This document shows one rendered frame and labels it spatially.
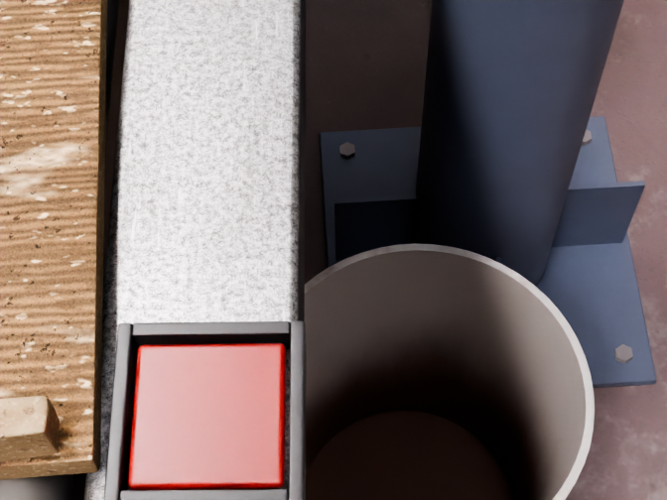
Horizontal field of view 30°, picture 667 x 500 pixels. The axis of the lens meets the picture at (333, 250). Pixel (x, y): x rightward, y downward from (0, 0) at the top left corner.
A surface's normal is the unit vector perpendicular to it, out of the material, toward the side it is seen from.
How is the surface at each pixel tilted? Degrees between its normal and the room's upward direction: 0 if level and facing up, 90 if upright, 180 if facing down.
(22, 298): 0
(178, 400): 0
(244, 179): 0
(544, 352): 87
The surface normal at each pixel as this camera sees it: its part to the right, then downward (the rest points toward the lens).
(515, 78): -0.18, 0.87
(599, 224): 0.06, 0.88
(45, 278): -0.01, -0.47
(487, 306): -0.48, 0.75
